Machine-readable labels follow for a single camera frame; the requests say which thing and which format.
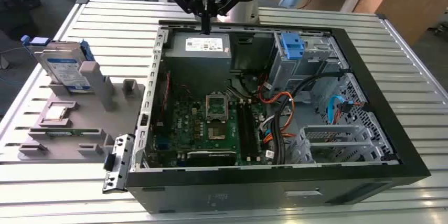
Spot grey parts rack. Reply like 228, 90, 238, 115
18, 60, 147, 162

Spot thin red wire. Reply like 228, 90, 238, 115
156, 70, 172, 127

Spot RAM slot white clips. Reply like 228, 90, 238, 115
248, 99, 260, 161
239, 99, 251, 161

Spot black cable bundle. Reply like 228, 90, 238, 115
275, 69, 351, 164

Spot black mesh bin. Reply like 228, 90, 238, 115
0, 0, 43, 41

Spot orange power wire black plug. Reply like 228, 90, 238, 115
335, 100, 368, 125

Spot blue data wire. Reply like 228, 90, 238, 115
328, 94, 347, 125

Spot metal drive cage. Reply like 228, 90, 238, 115
270, 31, 346, 96

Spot black graphics card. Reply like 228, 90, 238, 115
178, 150, 238, 167

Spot orange wire bundle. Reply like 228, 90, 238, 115
258, 77, 298, 147

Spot silver CPU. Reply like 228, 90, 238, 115
47, 105, 70, 121

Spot chair wheel base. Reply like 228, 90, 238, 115
428, 19, 448, 36

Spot CPU socket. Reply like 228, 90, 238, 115
206, 122, 228, 141

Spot metal disk bay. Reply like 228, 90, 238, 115
298, 124, 399, 166

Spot metal expansion card retainer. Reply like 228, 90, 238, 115
102, 133, 136, 193

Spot green RAM stick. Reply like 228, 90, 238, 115
31, 128, 100, 137

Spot hard disk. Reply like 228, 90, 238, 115
20, 34, 98, 95

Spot grey power supply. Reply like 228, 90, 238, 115
162, 31, 234, 91

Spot black open PC case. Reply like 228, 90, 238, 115
124, 19, 431, 214

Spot yellow black power wires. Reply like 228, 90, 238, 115
226, 84, 255, 100

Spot metal socket cover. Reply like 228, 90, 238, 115
206, 94, 231, 121

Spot green motherboard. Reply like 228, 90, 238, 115
146, 98, 263, 168

